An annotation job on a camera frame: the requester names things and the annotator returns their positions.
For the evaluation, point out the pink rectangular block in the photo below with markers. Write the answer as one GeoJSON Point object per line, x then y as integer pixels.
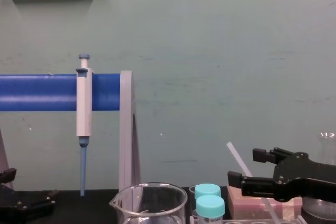
{"type": "Point", "coordinates": [246, 207]}

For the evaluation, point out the blue pipette stand bar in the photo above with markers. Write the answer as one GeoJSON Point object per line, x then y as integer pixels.
{"type": "Point", "coordinates": [39, 93]}

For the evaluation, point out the teal capped sample vial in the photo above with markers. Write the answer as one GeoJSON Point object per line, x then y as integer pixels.
{"type": "Point", "coordinates": [207, 190]}
{"type": "Point", "coordinates": [210, 207]}

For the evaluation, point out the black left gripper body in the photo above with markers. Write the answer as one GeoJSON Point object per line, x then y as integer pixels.
{"type": "Point", "coordinates": [9, 208]}

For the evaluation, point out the clear glass stirring rod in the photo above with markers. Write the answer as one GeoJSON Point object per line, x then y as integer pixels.
{"type": "Point", "coordinates": [240, 159]}

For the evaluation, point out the clear plastic tube rack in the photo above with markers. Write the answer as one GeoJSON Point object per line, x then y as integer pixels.
{"type": "Point", "coordinates": [236, 221]}

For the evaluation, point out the grey pipette stand upright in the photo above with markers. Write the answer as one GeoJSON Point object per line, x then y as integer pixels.
{"type": "Point", "coordinates": [127, 129]}

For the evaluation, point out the white and blue pipette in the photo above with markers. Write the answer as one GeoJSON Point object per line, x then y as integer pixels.
{"type": "Point", "coordinates": [84, 108]}

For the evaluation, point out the clear glass conical flask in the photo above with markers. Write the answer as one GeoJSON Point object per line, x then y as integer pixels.
{"type": "Point", "coordinates": [328, 145]}

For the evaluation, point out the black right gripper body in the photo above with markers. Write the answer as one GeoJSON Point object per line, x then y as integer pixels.
{"type": "Point", "coordinates": [307, 179]}

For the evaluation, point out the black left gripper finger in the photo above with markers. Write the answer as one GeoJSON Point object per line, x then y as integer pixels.
{"type": "Point", "coordinates": [8, 176]}
{"type": "Point", "coordinates": [39, 201]}

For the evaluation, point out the clear glass beaker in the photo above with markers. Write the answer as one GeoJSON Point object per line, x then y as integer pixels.
{"type": "Point", "coordinates": [149, 203]}

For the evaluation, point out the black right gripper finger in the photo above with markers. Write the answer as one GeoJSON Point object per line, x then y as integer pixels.
{"type": "Point", "coordinates": [257, 186]}
{"type": "Point", "coordinates": [265, 155]}

